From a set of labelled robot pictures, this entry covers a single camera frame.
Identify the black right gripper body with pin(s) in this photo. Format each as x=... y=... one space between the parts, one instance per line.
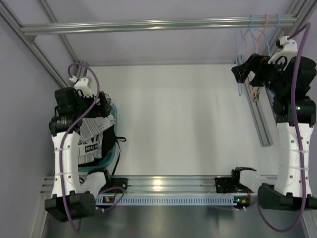
x=255 y=68

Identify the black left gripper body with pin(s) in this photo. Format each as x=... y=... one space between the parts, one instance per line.
x=99 y=106

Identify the black white patterned trousers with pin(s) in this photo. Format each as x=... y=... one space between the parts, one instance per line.
x=91 y=136

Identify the light blue wire hanger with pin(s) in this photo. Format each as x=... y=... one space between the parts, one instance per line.
x=243 y=40

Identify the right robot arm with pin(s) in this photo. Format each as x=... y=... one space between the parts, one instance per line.
x=295 y=115

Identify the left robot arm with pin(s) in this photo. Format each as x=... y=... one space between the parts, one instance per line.
x=65 y=133

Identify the black clothes pile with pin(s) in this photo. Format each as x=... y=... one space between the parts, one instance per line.
x=118 y=139

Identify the teal plastic bin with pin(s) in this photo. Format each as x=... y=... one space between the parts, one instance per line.
x=108 y=151

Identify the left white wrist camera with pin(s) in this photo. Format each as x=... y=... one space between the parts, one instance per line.
x=84 y=85

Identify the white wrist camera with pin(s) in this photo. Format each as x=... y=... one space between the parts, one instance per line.
x=287 y=50
x=84 y=85

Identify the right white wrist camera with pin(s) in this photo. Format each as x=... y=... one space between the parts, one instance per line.
x=287 y=50

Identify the aluminium hanging rail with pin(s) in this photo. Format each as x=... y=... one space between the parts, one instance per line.
x=35 y=30

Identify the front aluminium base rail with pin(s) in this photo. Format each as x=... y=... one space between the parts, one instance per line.
x=161 y=184

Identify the slotted grey cable duct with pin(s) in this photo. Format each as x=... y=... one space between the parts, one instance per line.
x=170 y=200

